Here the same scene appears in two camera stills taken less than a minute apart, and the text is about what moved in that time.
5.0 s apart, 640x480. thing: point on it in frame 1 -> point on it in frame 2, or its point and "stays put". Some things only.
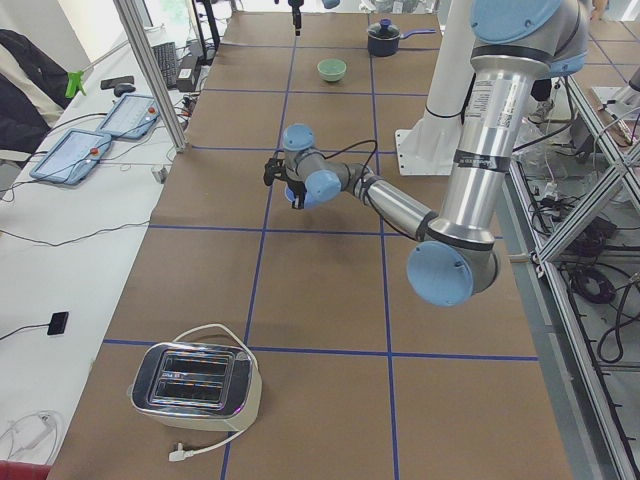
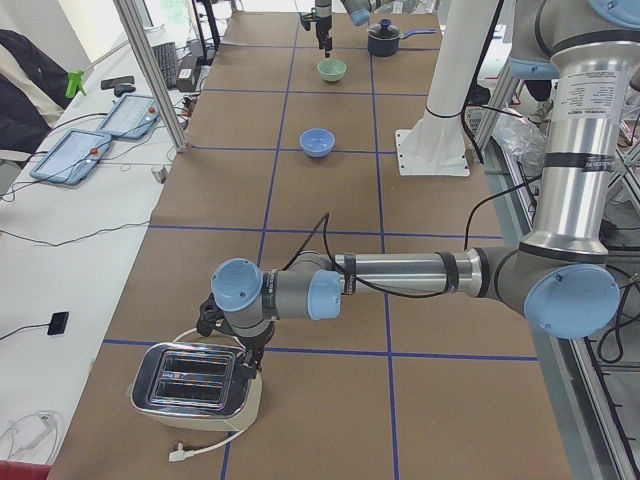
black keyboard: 167,59 stays put
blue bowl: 289,194 -> 317,142
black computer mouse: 121,89 stays put
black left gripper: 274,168 -> 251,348
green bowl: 331,69 stays put
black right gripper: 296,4 -> 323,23
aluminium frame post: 153,72 stays put
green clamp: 74,84 stays put
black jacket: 33,91 stays put
